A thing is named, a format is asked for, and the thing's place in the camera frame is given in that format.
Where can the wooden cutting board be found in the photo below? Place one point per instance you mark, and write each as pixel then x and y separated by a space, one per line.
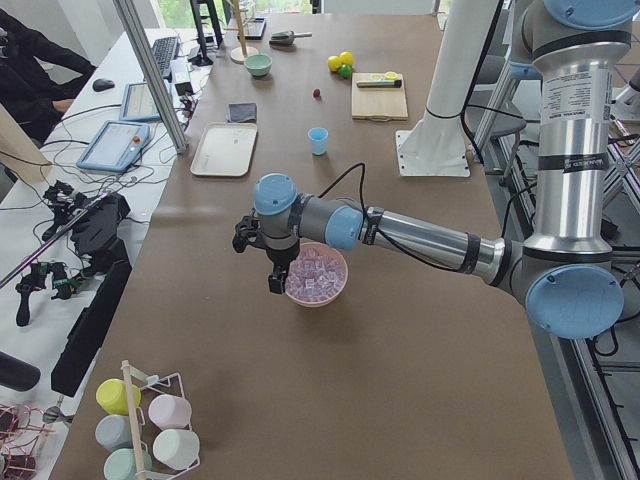
pixel 378 104

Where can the green cup on rack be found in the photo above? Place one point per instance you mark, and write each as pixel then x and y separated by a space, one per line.
pixel 120 465

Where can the near blue teach pendant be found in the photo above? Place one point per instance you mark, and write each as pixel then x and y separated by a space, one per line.
pixel 115 147

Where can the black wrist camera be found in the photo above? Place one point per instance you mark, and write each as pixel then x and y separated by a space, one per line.
pixel 247 233

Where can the yellow lemon near lime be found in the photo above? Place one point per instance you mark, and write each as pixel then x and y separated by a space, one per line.
pixel 334 63

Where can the person in black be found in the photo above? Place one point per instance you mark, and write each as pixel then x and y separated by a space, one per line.
pixel 35 101

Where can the pink bowl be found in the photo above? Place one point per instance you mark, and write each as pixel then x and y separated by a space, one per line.
pixel 320 295

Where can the pile of ice cubes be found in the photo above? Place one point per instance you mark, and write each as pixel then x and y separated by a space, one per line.
pixel 317 275

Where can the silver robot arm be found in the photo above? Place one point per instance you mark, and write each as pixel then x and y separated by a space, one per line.
pixel 561 272

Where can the grey folded cloth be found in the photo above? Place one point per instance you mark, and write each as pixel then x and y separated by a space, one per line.
pixel 242 112

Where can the steel ice scoop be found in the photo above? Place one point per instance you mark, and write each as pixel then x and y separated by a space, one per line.
pixel 287 38

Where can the yellow cup on rack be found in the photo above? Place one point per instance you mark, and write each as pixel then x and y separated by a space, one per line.
pixel 111 397

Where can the yellow lemon outer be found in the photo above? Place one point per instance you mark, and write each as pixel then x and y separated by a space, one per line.
pixel 346 58

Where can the blue teach pendant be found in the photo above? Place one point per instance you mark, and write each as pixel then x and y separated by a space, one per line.
pixel 115 147
pixel 138 104

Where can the mint green bowl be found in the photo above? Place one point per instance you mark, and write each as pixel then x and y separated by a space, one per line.
pixel 258 65

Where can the far blue teach pendant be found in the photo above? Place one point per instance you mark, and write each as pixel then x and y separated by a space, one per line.
pixel 138 104

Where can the pink cup on rack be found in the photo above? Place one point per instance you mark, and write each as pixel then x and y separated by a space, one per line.
pixel 170 412

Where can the wooden glass stand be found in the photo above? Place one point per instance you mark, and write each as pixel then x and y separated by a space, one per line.
pixel 244 51

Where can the grey cup on rack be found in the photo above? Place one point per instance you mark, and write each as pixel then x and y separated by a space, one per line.
pixel 113 432

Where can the aluminium frame post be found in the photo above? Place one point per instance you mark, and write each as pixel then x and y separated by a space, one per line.
pixel 135 30

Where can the green lime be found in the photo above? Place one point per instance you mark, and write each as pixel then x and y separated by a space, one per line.
pixel 345 71

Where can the black keyboard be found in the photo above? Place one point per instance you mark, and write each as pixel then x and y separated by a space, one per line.
pixel 164 51

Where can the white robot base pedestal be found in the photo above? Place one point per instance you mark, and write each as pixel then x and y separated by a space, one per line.
pixel 435 146

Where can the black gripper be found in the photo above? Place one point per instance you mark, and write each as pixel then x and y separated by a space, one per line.
pixel 278 259

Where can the cream rabbit tray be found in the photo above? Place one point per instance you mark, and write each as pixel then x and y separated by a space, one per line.
pixel 224 150

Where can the white cup on rack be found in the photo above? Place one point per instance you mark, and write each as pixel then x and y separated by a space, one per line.
pixel 176 448

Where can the light blue cup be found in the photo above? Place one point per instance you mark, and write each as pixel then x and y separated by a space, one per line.
pixel 318 137

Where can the white wire cup rack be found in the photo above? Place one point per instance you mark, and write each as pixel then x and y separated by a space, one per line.
pixel 141 389

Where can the black computer mouse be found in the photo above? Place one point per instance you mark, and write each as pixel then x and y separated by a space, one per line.
pixel 102 84

